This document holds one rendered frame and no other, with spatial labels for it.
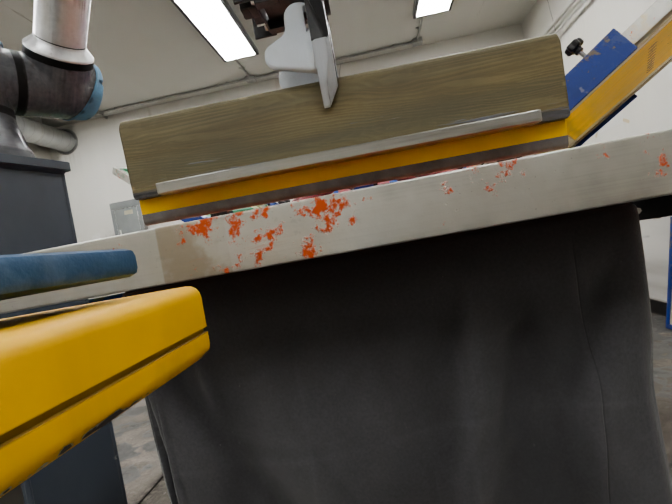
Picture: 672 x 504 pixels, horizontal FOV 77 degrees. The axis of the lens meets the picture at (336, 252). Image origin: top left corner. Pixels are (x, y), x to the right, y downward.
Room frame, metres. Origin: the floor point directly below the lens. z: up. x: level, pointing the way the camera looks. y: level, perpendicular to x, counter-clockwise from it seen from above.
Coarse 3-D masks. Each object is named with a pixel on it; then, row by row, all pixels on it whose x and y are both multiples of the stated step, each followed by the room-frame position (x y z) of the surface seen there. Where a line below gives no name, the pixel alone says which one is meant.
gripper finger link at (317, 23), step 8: (304, 0) 0.36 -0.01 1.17; (312, 0) 0.35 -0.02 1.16; (320, 0) 0.35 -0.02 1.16; (312, 8) 0.36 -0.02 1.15; (320, 8) 0.36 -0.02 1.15; (312, 16) 0.36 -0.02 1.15; (320, 16) 0.36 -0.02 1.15; (312, 24) 0.36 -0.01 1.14; (320, 24) 0.36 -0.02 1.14; (312, 32) 0.36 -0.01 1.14; (320, 32) 0.36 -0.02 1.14; (312, 40) 0.36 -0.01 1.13
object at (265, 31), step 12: (240, 0) 0.37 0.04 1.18; (252, 0) 0.37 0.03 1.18; (264, 0) 0.37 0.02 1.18; (276, 0) 0.37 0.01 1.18; (288, 0) 0.39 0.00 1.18; (300, 0) 0.39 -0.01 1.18; (324, 0) 0.39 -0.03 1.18; (252, 12) 0.39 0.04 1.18; (264, 12) 0.41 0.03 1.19; (276, 12) 0.41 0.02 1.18; (276, 24) 0.42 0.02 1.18; (264, 36) 0.44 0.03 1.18
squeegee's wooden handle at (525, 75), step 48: (480, 48) 0.38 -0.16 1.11; (528, 48) 0.37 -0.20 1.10; (288, 96) 0.39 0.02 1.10; (336, 96) 0.39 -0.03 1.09; (384, 96) 0.38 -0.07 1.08; (432, 96) 0.38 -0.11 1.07; (480, 96) 0.38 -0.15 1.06; (528, 96) 0.38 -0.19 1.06; (144, 144) 0.40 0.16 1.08; (192, 144) 0.40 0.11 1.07; (240, 144) 0.40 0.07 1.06; (288, 144) 0.39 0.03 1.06; (336, 144) 0.39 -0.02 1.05; (144, 192) 0.40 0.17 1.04
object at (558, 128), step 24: (456, 144) 0.39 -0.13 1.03; (480, 144) 0.39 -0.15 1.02; (504, 144) 0.39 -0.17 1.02; (312, 168) 0.40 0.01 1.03; (336, 168) 0.40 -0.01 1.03; (360, 168) 0.40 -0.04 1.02; (384, 168) 0.40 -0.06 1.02; (192, 192) 0.41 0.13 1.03; (216, 192) 0.41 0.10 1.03; (240, 192) 0.41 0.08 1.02
